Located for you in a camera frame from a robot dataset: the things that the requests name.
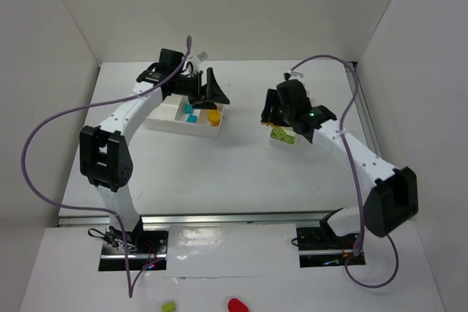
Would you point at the white divided container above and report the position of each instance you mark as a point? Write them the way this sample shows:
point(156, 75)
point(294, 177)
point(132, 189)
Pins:
point(282, 145)
point(170, 117)

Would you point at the light green lego brick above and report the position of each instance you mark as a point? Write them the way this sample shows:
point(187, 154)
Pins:
point(283, 135)

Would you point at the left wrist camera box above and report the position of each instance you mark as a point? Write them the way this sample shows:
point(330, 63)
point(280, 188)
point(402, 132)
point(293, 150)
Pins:
point(202, 56)

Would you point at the aluminium rail right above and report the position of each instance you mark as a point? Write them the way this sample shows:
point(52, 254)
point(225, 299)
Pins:
point(369, 122)

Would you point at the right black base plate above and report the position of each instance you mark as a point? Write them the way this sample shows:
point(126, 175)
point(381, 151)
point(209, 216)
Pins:
point(318, 248)

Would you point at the green lego on foreground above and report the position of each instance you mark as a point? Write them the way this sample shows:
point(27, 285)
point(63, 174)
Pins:
point(169, 307)

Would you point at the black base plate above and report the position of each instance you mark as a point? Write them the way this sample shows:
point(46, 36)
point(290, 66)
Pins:
point(318, 248)
point(153, 252)

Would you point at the orange sun round lego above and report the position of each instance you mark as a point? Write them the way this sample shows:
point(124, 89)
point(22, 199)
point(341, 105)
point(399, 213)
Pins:
point(214, 117)

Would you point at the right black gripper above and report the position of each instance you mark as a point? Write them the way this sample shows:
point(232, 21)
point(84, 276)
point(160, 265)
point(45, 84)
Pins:
point(273, 106)

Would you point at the aluminium rail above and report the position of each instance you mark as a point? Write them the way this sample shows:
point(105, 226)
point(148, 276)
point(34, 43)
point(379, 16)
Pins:
point(302, 218)
point(369, 122)

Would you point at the aluminium rail front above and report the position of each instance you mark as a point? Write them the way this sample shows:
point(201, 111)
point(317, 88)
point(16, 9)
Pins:
point(302, 218)

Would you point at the teal and green lego stack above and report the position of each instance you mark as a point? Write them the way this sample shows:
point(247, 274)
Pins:
point(188, 109)

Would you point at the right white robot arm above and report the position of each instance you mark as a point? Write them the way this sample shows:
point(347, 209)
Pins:
point(331, 139)

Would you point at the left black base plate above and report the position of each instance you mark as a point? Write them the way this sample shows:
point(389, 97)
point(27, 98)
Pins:
point(153, 252)

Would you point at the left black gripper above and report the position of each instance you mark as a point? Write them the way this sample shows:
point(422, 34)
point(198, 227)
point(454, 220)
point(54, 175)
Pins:
point(204, 85)

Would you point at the red round piece foreground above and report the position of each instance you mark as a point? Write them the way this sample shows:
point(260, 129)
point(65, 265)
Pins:
point(235, 305)

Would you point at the teal square lego brick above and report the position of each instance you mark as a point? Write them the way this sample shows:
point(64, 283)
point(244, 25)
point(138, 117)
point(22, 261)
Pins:
point(192, 119)

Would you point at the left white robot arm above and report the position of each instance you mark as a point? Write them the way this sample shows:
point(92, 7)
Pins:
point(105, 159)

